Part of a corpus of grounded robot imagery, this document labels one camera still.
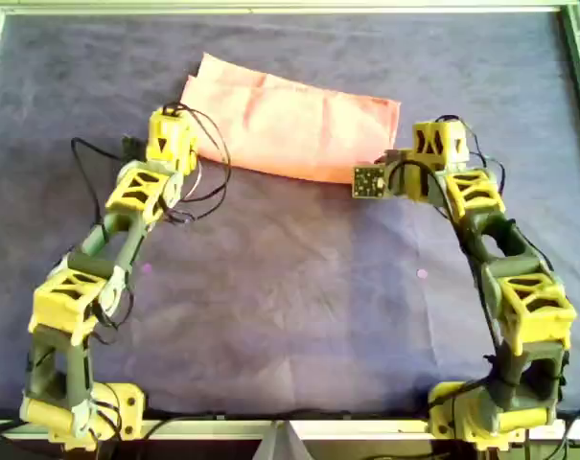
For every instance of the yellow right gripper body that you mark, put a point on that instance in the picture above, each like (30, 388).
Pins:
(419, 182)

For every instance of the yellow left gripper body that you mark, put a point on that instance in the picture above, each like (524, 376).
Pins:
(172, 123)

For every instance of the pink terry cloth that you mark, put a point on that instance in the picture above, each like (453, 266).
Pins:
(294, 129)

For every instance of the yellow grey left robot arm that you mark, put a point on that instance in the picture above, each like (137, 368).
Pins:
(50, 414)

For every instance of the yellow grey right robot arm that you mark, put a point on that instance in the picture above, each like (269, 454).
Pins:
(529, 419)

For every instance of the nonwoven fabric table cover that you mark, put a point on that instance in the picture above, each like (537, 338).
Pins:
(54, 96)

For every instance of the rectangular nonwoven overlay sheet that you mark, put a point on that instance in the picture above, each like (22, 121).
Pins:
(270, 287)

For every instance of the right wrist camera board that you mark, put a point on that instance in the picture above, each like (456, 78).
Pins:
(367, 182)

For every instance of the grey camera stand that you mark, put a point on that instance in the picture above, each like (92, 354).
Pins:
(282, 445)

